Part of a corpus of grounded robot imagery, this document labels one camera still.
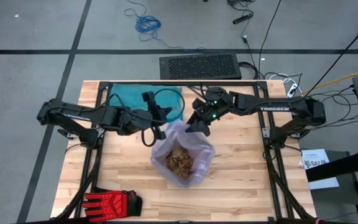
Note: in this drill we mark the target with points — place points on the thin black pole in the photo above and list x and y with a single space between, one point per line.
334 63

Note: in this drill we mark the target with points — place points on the black perforated computer case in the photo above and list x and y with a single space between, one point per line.
197 67

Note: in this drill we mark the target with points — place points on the grey cabinet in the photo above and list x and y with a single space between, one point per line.
343 199

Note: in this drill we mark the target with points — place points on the red black work glove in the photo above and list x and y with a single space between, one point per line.
110 205

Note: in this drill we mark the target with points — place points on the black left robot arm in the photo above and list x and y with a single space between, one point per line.
73 115

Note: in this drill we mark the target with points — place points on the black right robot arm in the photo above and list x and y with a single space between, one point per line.
275 107

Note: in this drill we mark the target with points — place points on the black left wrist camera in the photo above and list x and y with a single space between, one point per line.
148 98

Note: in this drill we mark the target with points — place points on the translucent white trash bag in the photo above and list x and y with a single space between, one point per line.
197 155

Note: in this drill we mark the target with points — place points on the brown paper wad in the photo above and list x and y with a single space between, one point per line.
186 168

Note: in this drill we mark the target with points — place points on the white printed paper sheet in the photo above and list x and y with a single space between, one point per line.
315 155

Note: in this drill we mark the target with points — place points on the black power strip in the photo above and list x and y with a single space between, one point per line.
242 18

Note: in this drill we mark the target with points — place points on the black aluminium table frame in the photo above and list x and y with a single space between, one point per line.
129 83

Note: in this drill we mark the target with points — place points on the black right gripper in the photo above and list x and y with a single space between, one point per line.
213 107

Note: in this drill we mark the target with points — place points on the long brown paper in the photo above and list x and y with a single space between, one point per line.
174 158

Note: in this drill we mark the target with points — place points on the black slanted bar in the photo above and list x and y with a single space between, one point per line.
340 166

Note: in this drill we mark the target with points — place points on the teal plastic trash bag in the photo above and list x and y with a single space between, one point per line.
126 96

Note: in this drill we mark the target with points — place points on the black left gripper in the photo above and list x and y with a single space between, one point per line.
135 121

